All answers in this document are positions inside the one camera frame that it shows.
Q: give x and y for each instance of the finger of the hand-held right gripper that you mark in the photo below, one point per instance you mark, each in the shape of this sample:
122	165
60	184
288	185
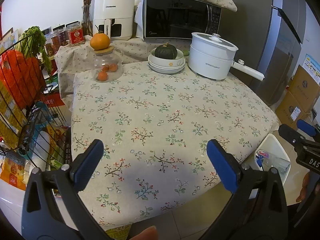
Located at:
290	133
306	127

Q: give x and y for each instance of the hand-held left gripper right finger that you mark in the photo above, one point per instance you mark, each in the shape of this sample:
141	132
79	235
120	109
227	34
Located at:
222	165

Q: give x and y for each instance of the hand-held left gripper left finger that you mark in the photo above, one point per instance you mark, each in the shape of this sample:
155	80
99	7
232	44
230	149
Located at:
87	165

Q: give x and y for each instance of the white plastic waste bin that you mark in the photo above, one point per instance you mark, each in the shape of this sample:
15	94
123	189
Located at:
275	145

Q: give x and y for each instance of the clear plastic bottle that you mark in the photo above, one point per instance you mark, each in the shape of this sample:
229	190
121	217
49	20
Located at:
275	163

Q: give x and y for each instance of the red printed wrapper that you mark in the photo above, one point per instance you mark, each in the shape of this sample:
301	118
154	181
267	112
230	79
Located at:
262	154

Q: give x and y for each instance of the person's right hand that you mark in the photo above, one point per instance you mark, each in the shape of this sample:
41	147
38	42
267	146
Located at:
305	185

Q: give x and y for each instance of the person's left hand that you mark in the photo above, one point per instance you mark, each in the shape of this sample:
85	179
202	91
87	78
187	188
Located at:
146	233

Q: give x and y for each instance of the cardboard box with white label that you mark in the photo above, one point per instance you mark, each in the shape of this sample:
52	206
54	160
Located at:
287	110

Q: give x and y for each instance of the orange striped packet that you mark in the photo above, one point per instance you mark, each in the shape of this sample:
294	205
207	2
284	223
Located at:
55	140

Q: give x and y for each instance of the red flat box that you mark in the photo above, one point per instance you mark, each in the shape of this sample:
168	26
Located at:
51	101

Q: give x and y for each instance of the floral tablecloth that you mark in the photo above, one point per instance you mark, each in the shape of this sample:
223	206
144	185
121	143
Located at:
162	120

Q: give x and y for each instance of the orange snack bag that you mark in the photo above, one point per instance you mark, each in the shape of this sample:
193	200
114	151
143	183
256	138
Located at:
12	172

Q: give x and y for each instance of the small orange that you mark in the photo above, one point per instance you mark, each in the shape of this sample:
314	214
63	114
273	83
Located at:
105	68
102	76
114	67

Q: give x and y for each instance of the grey refrigerator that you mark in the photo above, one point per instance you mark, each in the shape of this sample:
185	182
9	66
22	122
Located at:
275	42

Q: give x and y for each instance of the yellow carton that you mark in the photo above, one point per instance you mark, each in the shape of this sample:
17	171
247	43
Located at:
10	112

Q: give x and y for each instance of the white electric pot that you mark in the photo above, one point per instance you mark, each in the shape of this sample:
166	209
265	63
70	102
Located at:
207	62

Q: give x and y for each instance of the glass jar with wooden lid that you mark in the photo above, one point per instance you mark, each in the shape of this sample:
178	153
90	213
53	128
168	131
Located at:
107	60

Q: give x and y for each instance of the red orange bag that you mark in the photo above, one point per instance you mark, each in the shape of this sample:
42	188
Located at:
20	75

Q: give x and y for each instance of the small green fruit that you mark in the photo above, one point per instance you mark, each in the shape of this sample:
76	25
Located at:
186	53

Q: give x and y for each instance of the small-print floral cloth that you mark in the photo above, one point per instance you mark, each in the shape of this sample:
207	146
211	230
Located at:
132	50

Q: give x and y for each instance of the large orange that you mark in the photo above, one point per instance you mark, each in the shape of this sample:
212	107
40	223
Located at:
100	41

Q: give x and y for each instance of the dark green pumpkin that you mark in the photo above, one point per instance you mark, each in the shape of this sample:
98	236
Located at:
165	51

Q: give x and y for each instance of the clear jar with dark lid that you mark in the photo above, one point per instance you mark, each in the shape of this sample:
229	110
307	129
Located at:
48	40
60	36

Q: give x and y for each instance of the red label jar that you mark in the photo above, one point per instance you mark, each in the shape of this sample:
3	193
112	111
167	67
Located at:
75	33

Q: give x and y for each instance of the leafy green vegetables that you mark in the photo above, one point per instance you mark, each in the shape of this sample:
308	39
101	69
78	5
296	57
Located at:
32	37

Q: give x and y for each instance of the glass vase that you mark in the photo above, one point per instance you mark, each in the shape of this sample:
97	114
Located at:
86	22

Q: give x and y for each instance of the white air fryer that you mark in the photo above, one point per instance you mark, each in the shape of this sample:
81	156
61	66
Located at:
112	10

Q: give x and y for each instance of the black microwave oven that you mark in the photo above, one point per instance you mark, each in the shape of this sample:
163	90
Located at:
175	15

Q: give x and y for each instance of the wall notice poster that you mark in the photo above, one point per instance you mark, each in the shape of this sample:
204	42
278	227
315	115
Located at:
312	67

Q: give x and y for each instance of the colourful wall poster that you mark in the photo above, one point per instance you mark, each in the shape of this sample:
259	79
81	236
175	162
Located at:
10	38

